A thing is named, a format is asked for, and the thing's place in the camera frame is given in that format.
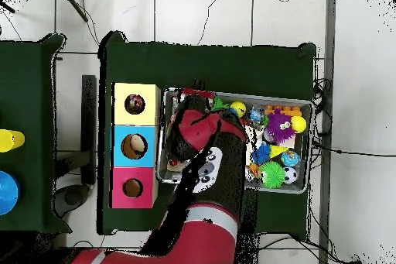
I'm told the multicoloured knotted rag toy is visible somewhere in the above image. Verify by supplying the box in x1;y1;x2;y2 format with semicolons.
125;94;145;115

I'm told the wooden box with three holes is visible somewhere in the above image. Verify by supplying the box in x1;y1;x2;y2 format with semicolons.
110;82;162;210

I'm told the shallow silver mesh bin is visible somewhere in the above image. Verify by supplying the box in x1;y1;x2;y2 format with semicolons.
155;87;314;195

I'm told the dark green table cloth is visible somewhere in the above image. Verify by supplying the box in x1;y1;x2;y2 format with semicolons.
97;30;318;236
0;33;72;234

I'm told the purple spiky monster toy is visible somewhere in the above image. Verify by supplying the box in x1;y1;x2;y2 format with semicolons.
265;109;296;143

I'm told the orange toy building block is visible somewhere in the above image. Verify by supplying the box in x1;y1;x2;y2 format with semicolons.
264;105;302;118

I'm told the green spiky ball with eyes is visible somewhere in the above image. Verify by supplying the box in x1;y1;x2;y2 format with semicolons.
258;160;286;190

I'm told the small soccer ball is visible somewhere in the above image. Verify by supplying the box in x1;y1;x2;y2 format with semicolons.
282;166;299;184

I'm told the black tripod leg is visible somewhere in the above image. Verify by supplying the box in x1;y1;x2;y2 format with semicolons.
0;0;15;14
58;0;90;23

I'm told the yellow cup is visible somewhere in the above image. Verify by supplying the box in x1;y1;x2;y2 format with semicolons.
0;129;26;153

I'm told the blue bowl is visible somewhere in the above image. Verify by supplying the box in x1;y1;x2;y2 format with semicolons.
0;170;21;216

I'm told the black cable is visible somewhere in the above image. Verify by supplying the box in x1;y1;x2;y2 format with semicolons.
311;139;396;158

